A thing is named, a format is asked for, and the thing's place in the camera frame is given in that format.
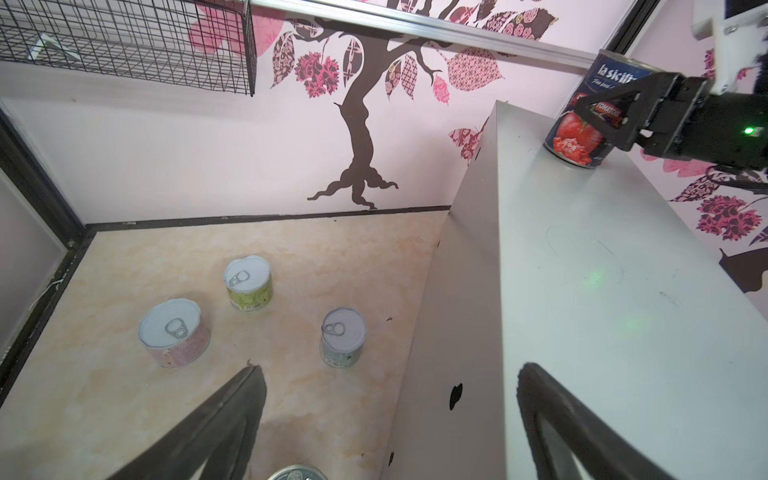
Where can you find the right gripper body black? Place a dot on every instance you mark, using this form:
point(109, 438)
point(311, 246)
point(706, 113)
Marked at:
point(682, 120)

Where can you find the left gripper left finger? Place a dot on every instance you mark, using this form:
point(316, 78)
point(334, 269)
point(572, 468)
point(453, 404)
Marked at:
point(216, 440)

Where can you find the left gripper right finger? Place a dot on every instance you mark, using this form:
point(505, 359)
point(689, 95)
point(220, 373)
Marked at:
point(567, 440)

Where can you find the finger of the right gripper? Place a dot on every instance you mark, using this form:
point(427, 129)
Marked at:
point(636, 113)

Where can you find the large blue labelled can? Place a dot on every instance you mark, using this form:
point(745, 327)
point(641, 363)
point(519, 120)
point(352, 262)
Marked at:
point(298, 472)

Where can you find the pink small can left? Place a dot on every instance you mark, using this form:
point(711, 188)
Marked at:
point(174, 333)

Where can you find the green labelled small can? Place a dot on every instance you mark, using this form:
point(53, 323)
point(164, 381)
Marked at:
point(249, 283)

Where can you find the grey metal cabinet box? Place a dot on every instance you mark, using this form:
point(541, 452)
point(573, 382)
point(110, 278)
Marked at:
point(545, 269)

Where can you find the aluminium rail back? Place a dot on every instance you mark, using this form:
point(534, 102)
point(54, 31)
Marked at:
point(382, 18)

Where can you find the black wire basket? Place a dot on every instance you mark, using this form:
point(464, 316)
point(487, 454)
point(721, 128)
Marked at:
point(208, 45)

